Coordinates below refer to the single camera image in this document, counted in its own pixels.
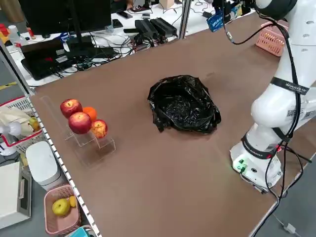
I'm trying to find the beige cloth bag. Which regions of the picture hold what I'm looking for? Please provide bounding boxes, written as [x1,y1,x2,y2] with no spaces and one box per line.
[0,106,35,137]

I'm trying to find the small yellow-green pear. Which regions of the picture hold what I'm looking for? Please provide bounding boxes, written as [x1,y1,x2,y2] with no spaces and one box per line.
[29,117,41,131]

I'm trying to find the black plastic bag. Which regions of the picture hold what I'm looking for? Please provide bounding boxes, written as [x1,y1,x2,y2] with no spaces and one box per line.
[147,75,222,134]

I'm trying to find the speckled red apple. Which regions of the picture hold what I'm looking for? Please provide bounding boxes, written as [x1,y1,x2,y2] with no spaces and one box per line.
[90,119,109,139]

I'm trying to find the teal box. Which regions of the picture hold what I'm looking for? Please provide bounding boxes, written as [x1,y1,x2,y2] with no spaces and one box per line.
[71,225,96,237]

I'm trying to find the yellow pear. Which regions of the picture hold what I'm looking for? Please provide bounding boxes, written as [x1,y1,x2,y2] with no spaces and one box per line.
[52,198,71,217]

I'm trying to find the white box device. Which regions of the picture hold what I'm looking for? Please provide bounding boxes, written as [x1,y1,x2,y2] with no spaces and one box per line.
[0,161,33,230]

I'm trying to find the white basket red rim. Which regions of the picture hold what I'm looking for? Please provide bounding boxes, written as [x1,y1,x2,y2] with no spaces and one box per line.
[0,96,48,155]

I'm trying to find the black power supply box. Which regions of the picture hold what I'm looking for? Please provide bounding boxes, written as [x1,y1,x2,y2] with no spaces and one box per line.
[150,17,178,38]
[134,19,159,40]

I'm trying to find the black smartphone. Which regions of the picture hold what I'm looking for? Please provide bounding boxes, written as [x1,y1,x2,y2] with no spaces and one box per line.
[117,10,134,20]

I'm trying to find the clear acrylic fruit stand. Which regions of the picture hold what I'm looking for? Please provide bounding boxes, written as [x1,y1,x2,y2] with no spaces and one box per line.
[39,95,117,169]

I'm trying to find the perforated metal table rail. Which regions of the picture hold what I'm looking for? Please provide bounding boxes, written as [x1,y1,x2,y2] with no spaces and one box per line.
[29,95,102,237]

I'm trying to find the black arm base cables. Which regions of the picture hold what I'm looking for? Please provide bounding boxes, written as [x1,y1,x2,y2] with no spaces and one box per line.
[261,142,312,200]

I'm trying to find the white rounded appliance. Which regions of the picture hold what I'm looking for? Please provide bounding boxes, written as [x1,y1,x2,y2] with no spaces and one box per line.
[25,141,62,192]

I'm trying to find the black computer monitor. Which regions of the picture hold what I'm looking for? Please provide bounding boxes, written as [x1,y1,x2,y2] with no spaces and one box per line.
[18,0,113,59]

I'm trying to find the orange fruit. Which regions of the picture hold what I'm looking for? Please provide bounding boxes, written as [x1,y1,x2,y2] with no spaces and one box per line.
[82,106,98,122]

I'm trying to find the black laptop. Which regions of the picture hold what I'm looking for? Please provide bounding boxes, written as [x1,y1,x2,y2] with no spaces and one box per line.
[20,39,75,81]

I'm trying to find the pink slotted storage basket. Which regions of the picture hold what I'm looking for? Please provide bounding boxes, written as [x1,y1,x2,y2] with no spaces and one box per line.
[43,184,82,235]

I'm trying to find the white plastic bottle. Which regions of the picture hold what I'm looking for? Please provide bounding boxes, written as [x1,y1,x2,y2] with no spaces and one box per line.
[7,24,29,47]

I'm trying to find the white cable adapter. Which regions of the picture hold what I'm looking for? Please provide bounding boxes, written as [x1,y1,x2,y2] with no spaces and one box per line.
[281,222,297,234]

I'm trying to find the pink plastic basket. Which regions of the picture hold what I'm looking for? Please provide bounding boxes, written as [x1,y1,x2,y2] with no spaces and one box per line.
[255,21,288,57]

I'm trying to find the red plastic item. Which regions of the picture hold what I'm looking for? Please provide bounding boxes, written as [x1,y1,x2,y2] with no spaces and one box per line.
[0,23,10,38]

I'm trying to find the blue cookie box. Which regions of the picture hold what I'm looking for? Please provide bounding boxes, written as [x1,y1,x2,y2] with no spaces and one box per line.
[206,4,243,33]

